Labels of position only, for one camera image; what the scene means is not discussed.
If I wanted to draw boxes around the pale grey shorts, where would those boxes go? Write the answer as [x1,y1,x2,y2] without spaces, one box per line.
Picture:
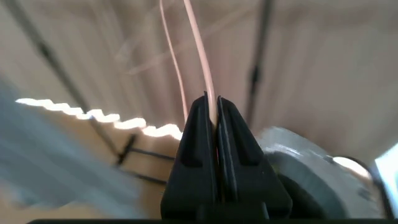
[0,80,141,215]

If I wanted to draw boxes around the pink clothes hanger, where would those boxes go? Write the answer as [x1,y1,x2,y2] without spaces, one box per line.
[159,0,218,128]

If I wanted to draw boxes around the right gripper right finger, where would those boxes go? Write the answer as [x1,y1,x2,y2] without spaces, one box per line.
[216,95,294,219]

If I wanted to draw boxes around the white laundry basket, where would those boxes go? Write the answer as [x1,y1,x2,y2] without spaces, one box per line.
[254,126,389,219]

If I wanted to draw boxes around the black clothes rack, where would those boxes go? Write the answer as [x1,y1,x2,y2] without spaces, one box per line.
[6,0,275,185]

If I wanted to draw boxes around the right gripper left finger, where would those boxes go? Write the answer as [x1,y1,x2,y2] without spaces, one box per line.
[160,91,218,219]

